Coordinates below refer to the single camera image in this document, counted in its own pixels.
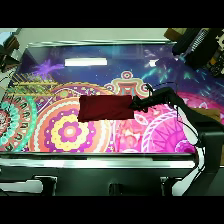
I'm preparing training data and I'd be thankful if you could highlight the silver frame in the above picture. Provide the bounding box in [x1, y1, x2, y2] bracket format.
[0, 152, 202, 197]

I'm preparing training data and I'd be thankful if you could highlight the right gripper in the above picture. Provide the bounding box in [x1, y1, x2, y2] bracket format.
[129, 96, 150, 114]

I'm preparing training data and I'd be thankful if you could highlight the dark red garment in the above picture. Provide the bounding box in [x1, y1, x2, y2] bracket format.
[77, 94, 135, 123]

